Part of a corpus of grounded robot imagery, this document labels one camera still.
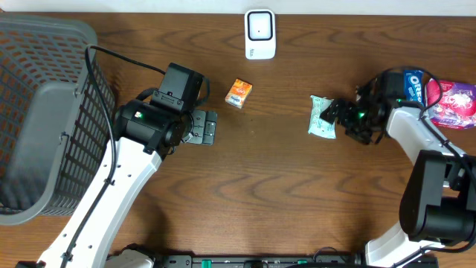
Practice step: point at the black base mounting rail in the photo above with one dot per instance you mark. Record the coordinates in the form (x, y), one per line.
(279, 261)

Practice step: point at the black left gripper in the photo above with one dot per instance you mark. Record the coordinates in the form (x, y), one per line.
(203, 126)

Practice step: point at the blue Oreo cookie pack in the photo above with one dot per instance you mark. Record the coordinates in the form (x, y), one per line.
(413, 85)

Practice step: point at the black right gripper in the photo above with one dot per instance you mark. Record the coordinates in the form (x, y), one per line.
(335, 112)

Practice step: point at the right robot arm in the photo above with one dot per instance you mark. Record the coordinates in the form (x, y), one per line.
(437, 209)

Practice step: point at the orange small snack box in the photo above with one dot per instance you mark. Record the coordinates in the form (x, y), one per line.
(238, 93)

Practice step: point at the grey plastic shopping basket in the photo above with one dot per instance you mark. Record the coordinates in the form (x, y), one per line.
(53, 108)

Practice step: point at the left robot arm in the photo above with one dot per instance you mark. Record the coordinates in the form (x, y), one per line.
(146, 130)

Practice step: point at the purple pink Carefree pack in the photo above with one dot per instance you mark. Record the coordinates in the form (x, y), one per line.
(456, 108)

